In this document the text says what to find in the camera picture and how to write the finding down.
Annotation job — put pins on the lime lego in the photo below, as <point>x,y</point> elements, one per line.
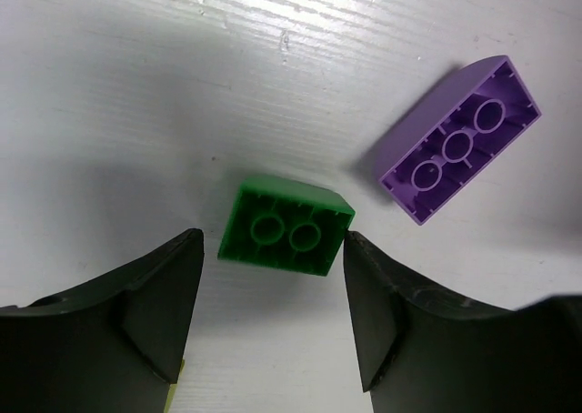
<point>172,389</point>

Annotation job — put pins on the purple long lego brick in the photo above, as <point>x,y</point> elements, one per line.
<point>452,134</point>

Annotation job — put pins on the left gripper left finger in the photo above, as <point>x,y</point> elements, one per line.
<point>112,344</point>

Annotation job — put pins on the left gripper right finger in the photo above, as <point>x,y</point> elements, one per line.
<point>422,347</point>

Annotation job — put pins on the dark green curved lego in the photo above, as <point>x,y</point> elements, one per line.
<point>286,224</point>

